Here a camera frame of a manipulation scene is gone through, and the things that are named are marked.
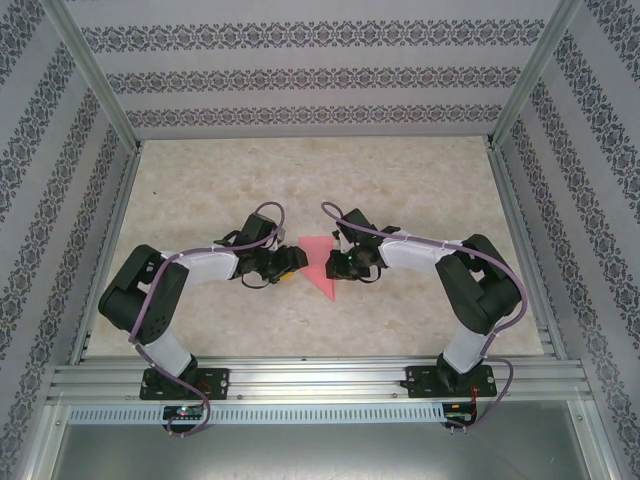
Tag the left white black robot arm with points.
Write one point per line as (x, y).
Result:
(210, 265)

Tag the pink paper sheet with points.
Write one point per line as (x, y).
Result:
(320, 280)

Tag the aluminium side rail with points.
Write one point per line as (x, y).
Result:
(112, 240)
(524, 240)

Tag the black mount plate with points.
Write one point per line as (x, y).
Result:
(217, 382)
(420, 382)

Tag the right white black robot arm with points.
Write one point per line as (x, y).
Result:
(410, 252)

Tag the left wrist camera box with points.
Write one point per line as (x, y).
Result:
(280, 235)

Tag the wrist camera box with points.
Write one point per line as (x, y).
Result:
(337, 242)
(280, 235)

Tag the grey metal shelf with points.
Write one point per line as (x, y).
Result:
(320, 455)

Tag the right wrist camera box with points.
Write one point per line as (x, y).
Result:
(337, 242)

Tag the aluminium frame leg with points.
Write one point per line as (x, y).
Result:
(50, 440)
(592, 440)

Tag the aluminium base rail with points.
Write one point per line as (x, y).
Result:
(320, 377)

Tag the small circuit board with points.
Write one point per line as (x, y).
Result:
(182, 412)
(457, 411)

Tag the aluminium frame post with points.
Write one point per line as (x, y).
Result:
(95, 75)
(537, 75)

